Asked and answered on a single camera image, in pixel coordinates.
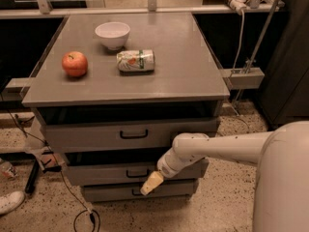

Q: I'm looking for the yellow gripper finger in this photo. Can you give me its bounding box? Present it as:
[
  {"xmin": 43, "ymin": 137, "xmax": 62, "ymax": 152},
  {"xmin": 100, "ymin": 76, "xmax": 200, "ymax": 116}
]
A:
[{"xmin": 140, "ymin": 171, "xmax": 164, "ymax": 195}]

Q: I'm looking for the grey drawer cabinet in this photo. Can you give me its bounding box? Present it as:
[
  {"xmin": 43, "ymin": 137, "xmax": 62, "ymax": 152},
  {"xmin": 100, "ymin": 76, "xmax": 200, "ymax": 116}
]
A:
[{"xmin": 20, "ymin": 12, "xmax": 231, "ymax": 204}]

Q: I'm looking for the white sneaker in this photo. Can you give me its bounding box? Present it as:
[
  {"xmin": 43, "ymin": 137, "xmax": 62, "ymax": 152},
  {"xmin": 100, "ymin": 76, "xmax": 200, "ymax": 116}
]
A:
[{"xmin": 0, "ymin": 190, "xmax": 25, "ymax": 216}]

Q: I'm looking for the white bowl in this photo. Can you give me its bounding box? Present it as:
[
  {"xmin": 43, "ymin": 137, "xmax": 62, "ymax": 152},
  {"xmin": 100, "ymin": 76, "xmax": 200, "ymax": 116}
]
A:
[{"xmin": 95, "ymin": 22, "xmax": 130, "ymax": 50}]

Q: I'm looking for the metal stand pole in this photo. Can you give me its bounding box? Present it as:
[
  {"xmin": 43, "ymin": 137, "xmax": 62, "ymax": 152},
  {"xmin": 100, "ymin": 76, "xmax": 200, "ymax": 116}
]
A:
[{"xmin": 231, "ymin": 0, "xmax": 286, "ymax": 108}]

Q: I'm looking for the white power cable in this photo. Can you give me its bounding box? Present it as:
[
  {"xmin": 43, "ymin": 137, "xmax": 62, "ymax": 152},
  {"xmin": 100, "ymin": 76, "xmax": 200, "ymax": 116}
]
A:
[{"xmin": 225, "ymin": 9, "xmax": 251, "ymax": 128}]

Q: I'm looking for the black floor cable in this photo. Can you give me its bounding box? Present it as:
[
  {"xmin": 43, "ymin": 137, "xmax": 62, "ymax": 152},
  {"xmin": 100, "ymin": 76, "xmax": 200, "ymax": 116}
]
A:
[{"xmin": 0, "ymin": 94, "xmax": 101, "ymax": 232}]

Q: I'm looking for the red apple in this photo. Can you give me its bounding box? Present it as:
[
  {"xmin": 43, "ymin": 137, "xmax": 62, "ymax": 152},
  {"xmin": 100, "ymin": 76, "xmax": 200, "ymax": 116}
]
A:
[{"xmin": 62, "ymin": 51, "xmax": 88, "ymax": 77}]

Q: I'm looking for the grey bottom drawer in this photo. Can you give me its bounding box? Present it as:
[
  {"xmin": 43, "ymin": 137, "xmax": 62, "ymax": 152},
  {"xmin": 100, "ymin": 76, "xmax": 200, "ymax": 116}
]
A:
[{"xmin": 81, "ymin": 179, "xmax": 199, "ymax": 203}]

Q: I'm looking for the grey drawer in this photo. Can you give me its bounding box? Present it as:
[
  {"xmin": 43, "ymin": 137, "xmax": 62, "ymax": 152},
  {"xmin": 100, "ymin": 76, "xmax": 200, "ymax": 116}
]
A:
[
  {"xmin": 42, "ymin": 118, "xmax": 219, "ymax": 153},
  {"xmin": 81, "ymin": 179, "xmax": 199, "ymax": 203},
  {"xmin": 65, "ymin": 159, "xmax": 209, "ymax": 187}
]

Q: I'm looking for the grey top drawer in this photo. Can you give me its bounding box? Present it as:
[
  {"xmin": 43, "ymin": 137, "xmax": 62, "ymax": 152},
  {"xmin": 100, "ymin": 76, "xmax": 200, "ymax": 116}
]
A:
[{"xmin": 42, "ymin": 118, "xmax": 219, "ymax": 153}]

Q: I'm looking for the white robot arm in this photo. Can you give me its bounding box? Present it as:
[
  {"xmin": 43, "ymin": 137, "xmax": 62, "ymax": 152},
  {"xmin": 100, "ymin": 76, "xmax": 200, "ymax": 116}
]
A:
[{"xmin": 141, "ymin": 121, "xmax": 309, "ymax": 232}]

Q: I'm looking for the grey side bracket block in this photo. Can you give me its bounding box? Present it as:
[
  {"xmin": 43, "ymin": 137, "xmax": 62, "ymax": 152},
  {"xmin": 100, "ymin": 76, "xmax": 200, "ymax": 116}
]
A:
[{"xmin": 220, "ymin": 68, "xmax": 265, "ymax": 90}]

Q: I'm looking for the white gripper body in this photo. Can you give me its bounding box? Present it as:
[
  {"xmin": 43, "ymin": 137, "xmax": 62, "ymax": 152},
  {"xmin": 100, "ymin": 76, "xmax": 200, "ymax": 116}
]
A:
[{"xmin": 157, "ymin": 149, "xmax": 204, "ymax": 178}]

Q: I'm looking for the black clamp tool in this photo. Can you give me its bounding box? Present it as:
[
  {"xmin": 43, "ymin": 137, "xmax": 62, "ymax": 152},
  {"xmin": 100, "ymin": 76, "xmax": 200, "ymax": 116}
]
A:
[{"xmin": 24, "ymin": 153, "xmax": 62, "ymax": 194}]

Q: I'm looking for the green white drink can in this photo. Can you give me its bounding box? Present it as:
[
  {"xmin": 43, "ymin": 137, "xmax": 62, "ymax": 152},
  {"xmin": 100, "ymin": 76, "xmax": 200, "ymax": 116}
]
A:
[{"xmin": 117, "ymin": 49, "xmax": 155, "ymax": 72}]

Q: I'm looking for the plastic bottle on floor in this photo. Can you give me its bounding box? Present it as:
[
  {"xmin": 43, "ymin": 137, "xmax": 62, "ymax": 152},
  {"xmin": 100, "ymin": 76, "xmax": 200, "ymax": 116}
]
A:
[{"xmin": 0, "ymin": 160, "xmax": 17, "ymax": 179}]

